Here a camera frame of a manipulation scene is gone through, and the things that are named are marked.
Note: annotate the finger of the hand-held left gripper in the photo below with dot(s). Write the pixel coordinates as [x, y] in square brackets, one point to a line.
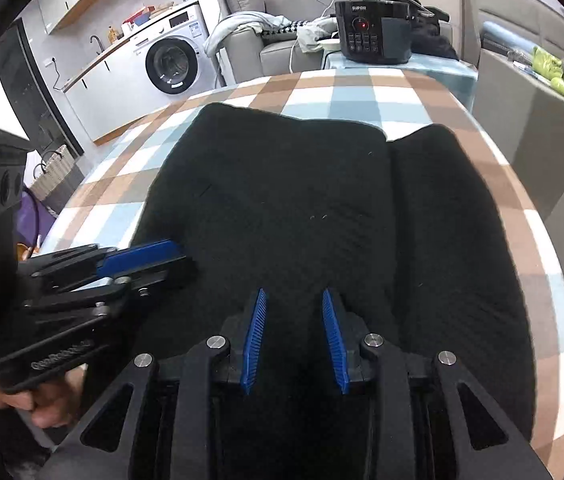
[167, 275]
[147, 255]

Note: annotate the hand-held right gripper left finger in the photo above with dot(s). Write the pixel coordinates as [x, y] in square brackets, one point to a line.
[254, 340]

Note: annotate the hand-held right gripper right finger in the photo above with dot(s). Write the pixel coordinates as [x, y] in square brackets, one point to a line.
[334, 340]

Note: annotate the black ribbed knit top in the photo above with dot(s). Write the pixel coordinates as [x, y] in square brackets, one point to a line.
[287, 185]

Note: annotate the person's left hand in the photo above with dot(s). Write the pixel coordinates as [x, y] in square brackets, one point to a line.
[47, 405]

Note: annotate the wicker basket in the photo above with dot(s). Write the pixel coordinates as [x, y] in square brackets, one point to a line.
[59, 180]

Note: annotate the purple bag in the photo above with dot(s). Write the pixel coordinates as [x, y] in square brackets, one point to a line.
[29, 215]

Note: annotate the white kitchen counter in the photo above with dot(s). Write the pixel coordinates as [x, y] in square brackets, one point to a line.
[112, 90]

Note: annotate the white washing machine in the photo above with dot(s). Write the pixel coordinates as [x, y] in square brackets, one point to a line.
[172, 65]

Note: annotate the black tall cabinet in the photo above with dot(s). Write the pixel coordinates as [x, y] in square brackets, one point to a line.
[27, 90]

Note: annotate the grey armchair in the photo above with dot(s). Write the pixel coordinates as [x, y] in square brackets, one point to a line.
[282, 62]

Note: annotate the grey white cloth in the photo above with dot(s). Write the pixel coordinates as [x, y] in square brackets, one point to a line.
[237, 27]

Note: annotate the checkered tablecloth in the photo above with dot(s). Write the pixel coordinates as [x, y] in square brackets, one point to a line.
[352, 95]

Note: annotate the light blue checkered cloth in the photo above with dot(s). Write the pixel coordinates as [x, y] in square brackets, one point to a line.
[412, 72]

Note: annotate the black pressure cooker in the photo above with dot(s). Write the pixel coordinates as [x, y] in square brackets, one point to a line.
[372, 30]

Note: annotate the black bag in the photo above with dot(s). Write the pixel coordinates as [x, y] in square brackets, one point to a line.
[432, 35]

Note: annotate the green toy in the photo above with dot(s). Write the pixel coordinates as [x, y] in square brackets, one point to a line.
[549, 65]

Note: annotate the light blue cushion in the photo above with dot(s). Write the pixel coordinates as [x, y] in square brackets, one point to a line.
[507, 35]

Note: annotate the grey sofa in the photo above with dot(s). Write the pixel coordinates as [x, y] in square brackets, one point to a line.
[512, 0]

